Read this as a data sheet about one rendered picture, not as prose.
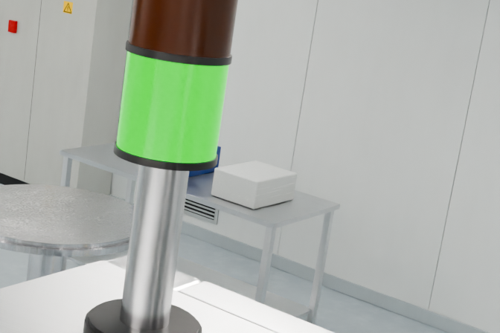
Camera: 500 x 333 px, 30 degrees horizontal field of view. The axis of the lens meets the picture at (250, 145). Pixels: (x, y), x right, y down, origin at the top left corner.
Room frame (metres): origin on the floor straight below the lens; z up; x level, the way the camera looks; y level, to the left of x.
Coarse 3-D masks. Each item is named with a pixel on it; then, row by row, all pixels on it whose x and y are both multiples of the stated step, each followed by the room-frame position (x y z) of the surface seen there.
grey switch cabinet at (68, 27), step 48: (0, 0) 7.71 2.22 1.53; (48, 0) 7.40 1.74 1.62; (96, 0) 7.12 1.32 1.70; (0, 48) 7.69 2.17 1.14; (48, 48) 7.38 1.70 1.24; (96, 48) 7.16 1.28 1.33; (0, 96) 7.66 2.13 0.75; (48, 96) 7.35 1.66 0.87; (96, 96) 7.21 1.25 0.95; (0, 144) 7.63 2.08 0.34; (48, 144) 7.32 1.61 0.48; (96, 144) 7.26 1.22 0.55
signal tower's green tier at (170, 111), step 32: (128, 64) 0.43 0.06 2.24; (160, 64) 0.42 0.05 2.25; (128, 96) 0.43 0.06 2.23; (160, 96) 0.42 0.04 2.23; (192, 96) 0.42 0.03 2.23; (224, 96) 0.44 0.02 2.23; (128, 128) 0.43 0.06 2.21; (160, 128) 0.42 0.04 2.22; (192, 128) 0.42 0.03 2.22; (160, 160) 0.42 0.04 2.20; (192, 160) 0.42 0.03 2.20
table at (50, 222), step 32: (0, 192) 4.41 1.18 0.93; (32, 192) 4.49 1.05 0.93; (64, 192) 4.57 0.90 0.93; (96, 192) 4.66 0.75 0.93; (0, 224) 3.93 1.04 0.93; (32, 224) 3.99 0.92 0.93; (64, 224) 4.06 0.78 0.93; (96, 224) 4.13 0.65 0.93; (128, 224) 4.20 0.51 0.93; (32, 256) 4.16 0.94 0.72; (64, 256) 4.20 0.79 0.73
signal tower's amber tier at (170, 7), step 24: (144, 0) 0.43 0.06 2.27; (168, 0) 0.42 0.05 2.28; (192, 0) 0.42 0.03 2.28; (216, 0) 0.42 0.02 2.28; (144, 24) 0.42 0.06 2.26; (168, 24) 0.42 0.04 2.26; (192, 24) 0.42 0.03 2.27; (216, 24) 0.43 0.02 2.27; (168, 48) 0.42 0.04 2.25; (192, 48) 0.42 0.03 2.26; (216, 48) 0.43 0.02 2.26
